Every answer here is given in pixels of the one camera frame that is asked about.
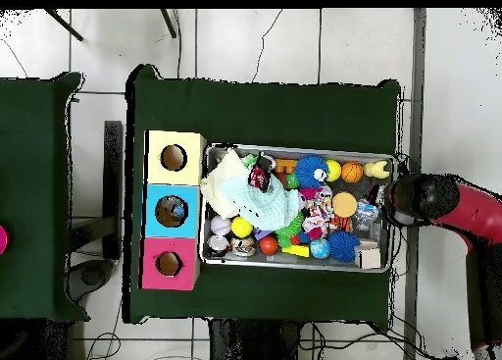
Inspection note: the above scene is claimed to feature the yellow foam bone toy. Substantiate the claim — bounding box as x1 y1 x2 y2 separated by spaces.
363 160 391 180

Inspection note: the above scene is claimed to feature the mint green waffle cloth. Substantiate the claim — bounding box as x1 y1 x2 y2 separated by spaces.
219 173 301 231

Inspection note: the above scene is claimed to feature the blue fuzzy monster toy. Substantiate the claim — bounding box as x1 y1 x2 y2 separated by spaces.
294 154 329 189

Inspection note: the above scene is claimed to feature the black tripod leg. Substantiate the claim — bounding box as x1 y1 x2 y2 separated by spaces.
43 8 84 42
159 8 178 39

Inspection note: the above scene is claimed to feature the shallow wire mesh bin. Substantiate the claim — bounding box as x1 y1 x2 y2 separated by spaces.
198 142 396 274

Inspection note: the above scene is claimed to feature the crushed red drink can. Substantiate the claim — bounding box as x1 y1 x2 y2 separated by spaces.
246 153 274 192

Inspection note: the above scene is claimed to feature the wooden box with three holes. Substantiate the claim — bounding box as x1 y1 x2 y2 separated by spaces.
138 129 208 291

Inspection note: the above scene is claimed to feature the yellow smooth ball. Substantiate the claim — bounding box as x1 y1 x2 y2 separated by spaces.
325 158 343 182

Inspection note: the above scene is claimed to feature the dark green tablecloth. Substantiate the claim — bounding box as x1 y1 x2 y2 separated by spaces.
123 63 402 325

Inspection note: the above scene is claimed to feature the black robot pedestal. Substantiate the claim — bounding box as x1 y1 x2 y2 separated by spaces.
207 318 303 360

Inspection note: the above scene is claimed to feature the grey round stand base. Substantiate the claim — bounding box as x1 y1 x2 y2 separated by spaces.
67 258 116 303

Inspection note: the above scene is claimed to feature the dark green side table cloth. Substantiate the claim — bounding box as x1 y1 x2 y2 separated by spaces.
0 71 89 323

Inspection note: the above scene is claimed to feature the plain wooden cube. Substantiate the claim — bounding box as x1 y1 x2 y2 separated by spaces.
354 247 382 270

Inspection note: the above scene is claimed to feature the cream yellow waffle cloth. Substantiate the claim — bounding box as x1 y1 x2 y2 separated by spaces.
199 148 252 219

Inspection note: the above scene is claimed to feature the blue spiky ball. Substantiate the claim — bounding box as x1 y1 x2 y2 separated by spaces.
327 230 361 264

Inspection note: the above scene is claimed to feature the orange toy basketball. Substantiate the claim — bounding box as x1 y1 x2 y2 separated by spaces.
340 161 364 183

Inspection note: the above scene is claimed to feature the toy hamburger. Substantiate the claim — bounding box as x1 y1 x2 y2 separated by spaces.
331 190 359 219

